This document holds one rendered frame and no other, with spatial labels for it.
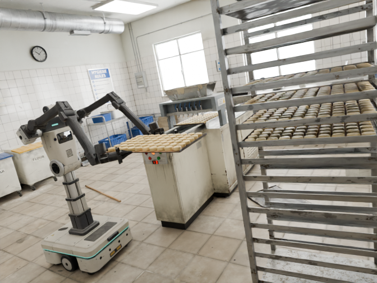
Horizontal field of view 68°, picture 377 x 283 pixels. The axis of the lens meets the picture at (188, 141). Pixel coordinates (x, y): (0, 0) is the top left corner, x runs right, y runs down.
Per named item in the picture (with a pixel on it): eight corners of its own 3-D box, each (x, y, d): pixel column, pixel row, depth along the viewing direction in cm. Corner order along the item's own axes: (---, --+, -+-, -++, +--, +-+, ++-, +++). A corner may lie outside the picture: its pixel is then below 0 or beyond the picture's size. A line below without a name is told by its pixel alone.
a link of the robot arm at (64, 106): (70, 97, 190) (57, 97, 182) (77, 115, 190) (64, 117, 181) (39, 120, 215) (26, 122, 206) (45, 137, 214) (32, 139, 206)
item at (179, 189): (190, 197, 344) (176, 126, 324) (216, 199, 326) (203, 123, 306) (157, 227, 286) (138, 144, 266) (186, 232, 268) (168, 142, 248)
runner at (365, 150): (257, 156, 179) (257, 151, 179) (258, 154, 182) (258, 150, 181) (377, 153, 148) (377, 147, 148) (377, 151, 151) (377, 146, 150)
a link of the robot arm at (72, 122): (71, 114, 193) (56, 115, 184) (74, 108, 190) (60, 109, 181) (102, 164, 184) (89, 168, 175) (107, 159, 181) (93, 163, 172)
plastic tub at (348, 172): (366, 169, 329) (366, 156, 326) (383, 175, 308) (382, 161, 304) (344, 176, 324) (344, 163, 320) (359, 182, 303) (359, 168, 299)
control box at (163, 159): (147, 163, 268) (145, 149, 265) (168, 163, 256) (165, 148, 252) (145, 164, 265) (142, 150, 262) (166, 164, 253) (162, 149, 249)
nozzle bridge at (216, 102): (178, 125, 361) (173, 99, 354) (230, 121, 324) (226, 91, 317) (164, 132, 334) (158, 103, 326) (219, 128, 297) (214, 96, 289)
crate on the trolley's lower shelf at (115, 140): (115, 142, 688) (113, 134, 684) (127, 141, 672) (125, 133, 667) (100, 149, 640) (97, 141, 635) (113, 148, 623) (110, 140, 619)
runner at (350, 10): (242, 39, 163) (241, 33, 163) (243, 39, 166) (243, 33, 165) (373, 8, 132) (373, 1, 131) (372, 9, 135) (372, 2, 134)
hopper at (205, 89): (178, 98, 348) (175, 87, 345) (219, 92, 319) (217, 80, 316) (165, 102, 324) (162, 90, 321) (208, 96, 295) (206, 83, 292)
